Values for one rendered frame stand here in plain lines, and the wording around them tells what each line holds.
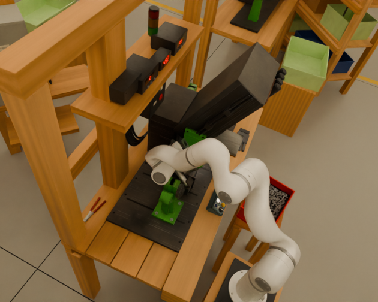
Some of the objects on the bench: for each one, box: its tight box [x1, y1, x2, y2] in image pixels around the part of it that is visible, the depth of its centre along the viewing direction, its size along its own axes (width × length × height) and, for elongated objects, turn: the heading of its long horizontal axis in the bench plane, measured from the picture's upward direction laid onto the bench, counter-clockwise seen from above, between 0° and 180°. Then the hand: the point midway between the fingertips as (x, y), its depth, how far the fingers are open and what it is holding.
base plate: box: [106, 124, 236, 253], centre depth 201 cm, size 42×110×2 cm, turn 152°
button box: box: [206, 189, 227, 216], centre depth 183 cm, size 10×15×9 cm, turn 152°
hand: (181, 145), depth 169 cm, fingers closed on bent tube, 3 cm apart
